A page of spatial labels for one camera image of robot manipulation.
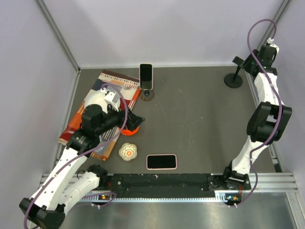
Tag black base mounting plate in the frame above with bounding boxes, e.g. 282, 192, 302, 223
97, 173, 251, 198

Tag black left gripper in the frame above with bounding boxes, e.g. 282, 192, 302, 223
95, 101, 144, 135

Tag orange plastic bowl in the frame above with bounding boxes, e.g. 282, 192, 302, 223
121, 126, 140, 136

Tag grey phone stand wooden base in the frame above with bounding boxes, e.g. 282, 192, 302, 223
139, 89, 155, 101

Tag black round-base camera stand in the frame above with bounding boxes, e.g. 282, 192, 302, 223
224, 56, 244, 88

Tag white round plate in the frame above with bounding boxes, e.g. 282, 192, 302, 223
84, 90, 119, 113

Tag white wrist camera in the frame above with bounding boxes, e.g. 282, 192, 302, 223
101, 86, 121, 109
266, 38, 279, 55

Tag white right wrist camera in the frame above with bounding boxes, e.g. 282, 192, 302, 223
266, 38, 279, 55

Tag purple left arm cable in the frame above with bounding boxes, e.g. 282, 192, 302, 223
23, 83, 131, 227

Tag colourful patchwork placemat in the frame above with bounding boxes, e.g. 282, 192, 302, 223
58, 70, 141, 161

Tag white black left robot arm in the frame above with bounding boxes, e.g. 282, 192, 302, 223
19, 104, 145, 229

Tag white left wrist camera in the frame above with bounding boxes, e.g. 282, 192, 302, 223
101, 86, 121, 109

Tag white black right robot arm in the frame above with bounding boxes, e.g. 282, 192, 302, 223
222, 44, 292, 189

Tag white-cased smartphone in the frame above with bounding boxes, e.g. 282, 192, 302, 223
139, 63, 153, 90

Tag pink-cased phone on table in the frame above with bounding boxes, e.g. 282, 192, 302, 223
146, 154, 177, 170

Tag aluminium frame rail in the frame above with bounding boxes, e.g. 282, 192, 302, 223
40, 172, 298, 205

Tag crocheted flower coaster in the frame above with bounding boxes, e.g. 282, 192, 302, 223
119, 143, 138, 161

